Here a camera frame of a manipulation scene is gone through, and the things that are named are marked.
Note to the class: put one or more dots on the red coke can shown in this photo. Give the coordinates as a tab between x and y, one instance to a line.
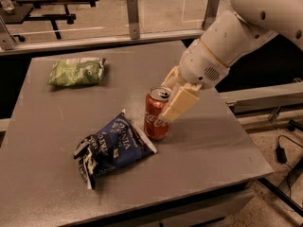
156	98

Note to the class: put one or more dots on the metal glass clamp post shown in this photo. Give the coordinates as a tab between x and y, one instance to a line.
133	18
210	13
6	40

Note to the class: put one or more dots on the black bench table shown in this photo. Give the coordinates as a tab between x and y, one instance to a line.
67	16

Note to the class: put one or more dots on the dark side table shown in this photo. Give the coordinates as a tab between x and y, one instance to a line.
19	15

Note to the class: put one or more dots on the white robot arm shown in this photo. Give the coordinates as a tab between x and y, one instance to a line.
246	27

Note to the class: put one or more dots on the blue chip bag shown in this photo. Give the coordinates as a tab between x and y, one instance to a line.
116	145

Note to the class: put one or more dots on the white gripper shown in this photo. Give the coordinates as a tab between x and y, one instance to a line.
202	65

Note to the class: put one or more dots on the clear plastic water bottle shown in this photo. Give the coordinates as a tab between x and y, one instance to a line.
7	5

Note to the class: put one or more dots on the green chip bag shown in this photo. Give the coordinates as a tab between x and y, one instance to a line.
78	71

